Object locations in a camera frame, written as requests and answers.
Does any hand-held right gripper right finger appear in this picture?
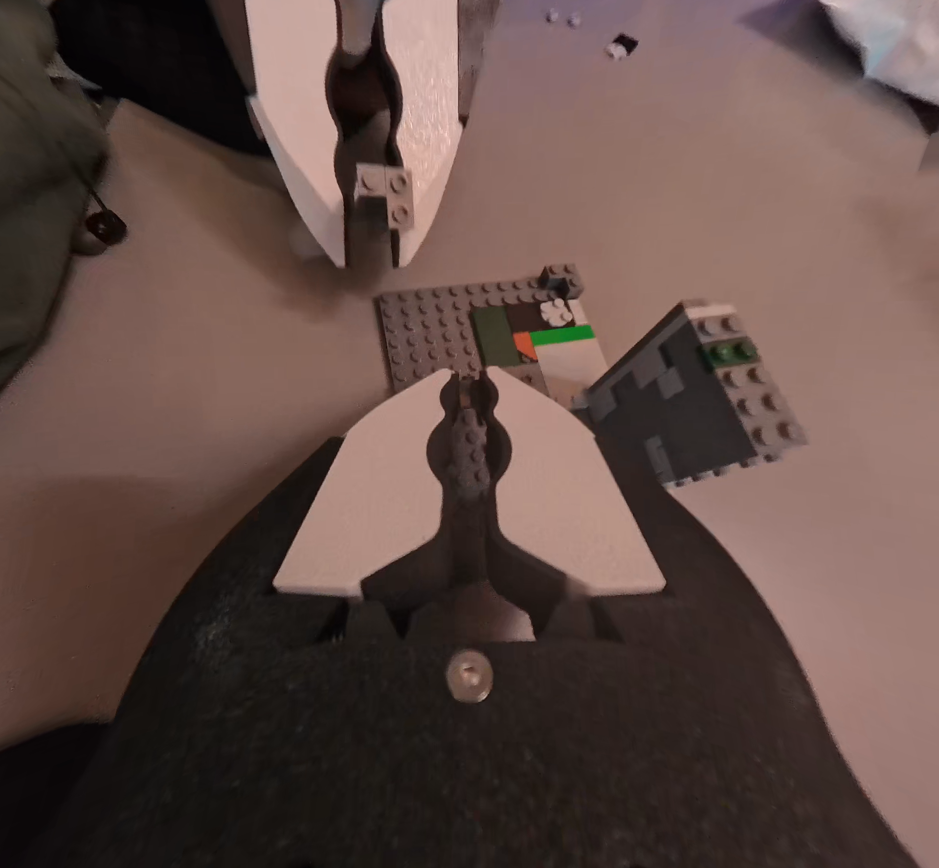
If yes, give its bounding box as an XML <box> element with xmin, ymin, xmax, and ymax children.
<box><xmin>480</xmin><ymin>365</ymin><xmax>667</xmax><ymax>598</ymax></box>

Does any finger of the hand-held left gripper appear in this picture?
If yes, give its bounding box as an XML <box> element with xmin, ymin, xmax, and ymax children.
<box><xmin>376</xmin><ymin>0</ymin><xmax>466</xmax><ymax>269</ymax></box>
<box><xmin>235</xmin><ymin>0</ymin><xmax>355</xmax><ymax>270</ymax></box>

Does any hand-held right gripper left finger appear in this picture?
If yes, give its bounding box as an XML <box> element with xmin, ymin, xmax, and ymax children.
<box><xmin>273</xmin><ymin>368</ymin><xmax>457</xmax><ymax>598</ymax></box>

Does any grey lego brick pillar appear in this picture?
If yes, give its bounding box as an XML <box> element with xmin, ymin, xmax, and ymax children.
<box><xmin>355</xmin><ymin>162</ymin><xmax>414</xmax><ymax>231</ymax></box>

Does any grey lego wall block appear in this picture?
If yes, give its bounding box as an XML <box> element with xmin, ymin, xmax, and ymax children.
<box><xmin>585</xmin><ymin>299</ymin><xmax>809</xmax><ymax>489</ymax></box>

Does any grey lego baseplate with tiles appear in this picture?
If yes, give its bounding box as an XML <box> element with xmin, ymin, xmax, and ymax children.
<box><xmin>376</xmin><ymin>263</ymin><xmax>611</xmax><ymax>414</ymax></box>

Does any grey desk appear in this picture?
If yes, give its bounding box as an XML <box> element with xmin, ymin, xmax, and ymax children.
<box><xmin>0</xmin><ymin>0</ymin><xmax>939</xmax><ymax>868</ymax></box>

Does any black office chair seat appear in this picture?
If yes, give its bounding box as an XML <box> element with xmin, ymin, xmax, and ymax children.
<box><xmin>44</xmin><ymin>0</ymin><xmax>258</xmax><ymax>157</ymax></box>

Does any dark green printed sweatshirt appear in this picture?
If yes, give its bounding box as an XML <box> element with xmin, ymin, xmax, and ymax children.
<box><xmin>0</xmin><ymin>0</ymin><xmax>112</xmax><ymax>388</ymax></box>

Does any white plastic bag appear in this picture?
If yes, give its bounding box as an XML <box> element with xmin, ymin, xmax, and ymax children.
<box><xmin>796</xmin><ymin>0</ymin><xmax>939</xmax><ymax>106</ymax></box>

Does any black drawstring toggle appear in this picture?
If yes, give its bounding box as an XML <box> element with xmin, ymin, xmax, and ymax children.
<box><xmin>69</xmin><ymin>142</ymin><xmax>128</xmax><ymax>247</ymax></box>

